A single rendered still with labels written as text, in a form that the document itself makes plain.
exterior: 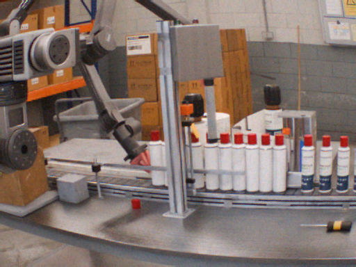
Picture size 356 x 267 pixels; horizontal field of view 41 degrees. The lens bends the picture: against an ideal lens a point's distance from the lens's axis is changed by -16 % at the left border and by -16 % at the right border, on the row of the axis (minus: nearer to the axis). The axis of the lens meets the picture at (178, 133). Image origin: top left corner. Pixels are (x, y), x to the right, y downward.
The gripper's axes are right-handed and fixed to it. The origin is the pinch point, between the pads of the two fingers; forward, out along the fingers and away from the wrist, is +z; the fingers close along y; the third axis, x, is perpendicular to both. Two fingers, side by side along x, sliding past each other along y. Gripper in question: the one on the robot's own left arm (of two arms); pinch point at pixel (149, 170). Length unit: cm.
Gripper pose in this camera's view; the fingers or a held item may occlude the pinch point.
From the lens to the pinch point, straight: 209.3
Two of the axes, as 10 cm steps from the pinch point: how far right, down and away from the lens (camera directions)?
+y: 4.4, -2.2, 8.7
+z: 6.3, 7.7, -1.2
